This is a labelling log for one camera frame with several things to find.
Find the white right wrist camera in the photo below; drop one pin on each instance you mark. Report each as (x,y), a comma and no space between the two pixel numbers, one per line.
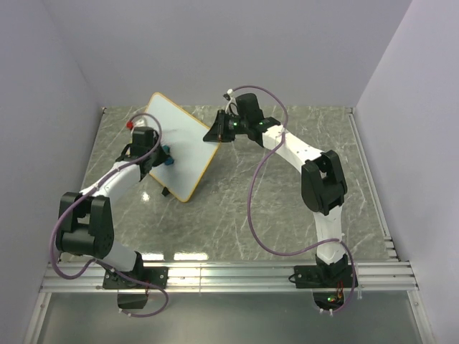
(230,98)

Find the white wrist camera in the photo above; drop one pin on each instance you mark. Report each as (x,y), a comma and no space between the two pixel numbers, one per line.
(131,124)
(230,98)

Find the black whiteboard foot right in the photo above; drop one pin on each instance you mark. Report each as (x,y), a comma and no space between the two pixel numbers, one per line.
(165,191)

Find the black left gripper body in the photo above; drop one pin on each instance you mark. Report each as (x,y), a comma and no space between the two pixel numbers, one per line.
(156,139)

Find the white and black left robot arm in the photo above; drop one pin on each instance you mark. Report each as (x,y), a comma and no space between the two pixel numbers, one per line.
(85,223)

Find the aluminium rail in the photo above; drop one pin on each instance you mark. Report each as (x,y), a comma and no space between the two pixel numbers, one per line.
(255,276)
(388,241)

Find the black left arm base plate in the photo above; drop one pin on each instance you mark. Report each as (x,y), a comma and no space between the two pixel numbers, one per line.
(153,275)

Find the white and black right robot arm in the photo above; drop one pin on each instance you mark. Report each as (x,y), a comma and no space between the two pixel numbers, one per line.
(323,185)

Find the yellow framed whiteboard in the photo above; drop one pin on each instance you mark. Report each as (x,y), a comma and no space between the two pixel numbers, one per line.
(183,134)

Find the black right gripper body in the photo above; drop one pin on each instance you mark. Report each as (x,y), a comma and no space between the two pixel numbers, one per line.
(233,127)

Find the aluminium right side rail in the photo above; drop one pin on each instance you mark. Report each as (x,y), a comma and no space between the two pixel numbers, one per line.
(388,241)

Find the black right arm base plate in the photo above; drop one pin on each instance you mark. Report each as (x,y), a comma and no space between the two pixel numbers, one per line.
(314,277)

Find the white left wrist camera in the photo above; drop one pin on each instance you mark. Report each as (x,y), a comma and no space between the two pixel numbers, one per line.
(131,124)

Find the blue whiteboard eraser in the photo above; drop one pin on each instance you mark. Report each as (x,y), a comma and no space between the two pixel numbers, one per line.
(169,159)

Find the aluminium front rail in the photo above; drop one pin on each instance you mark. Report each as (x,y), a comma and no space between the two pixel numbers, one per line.
(255,276)

